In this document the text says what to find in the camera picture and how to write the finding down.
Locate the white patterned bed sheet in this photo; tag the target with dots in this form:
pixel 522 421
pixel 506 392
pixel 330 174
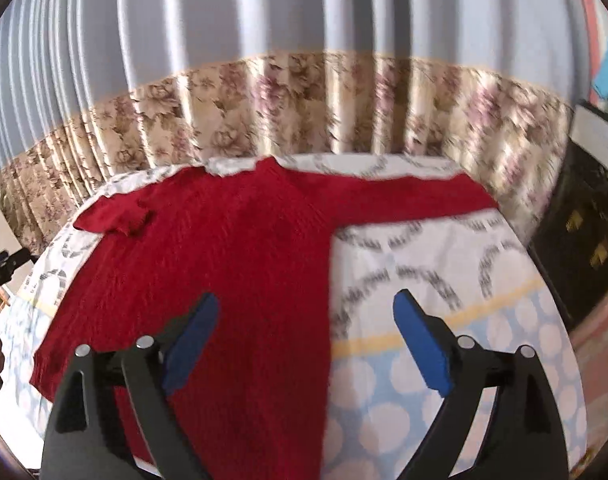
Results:
pixel 483 270

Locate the floral and blue curtain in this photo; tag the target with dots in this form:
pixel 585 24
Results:
pixel 304 20

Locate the dark cabinet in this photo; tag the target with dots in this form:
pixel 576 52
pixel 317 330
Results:
pixel 578 230

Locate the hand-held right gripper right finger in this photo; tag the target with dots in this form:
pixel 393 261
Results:
pixel 423 345

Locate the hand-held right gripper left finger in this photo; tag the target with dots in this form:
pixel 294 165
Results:
pixel 191 347

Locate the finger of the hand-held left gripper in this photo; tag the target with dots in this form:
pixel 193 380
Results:
pixel 6 266

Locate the red knit sweater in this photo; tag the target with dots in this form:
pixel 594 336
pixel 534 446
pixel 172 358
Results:
pixel 244 240

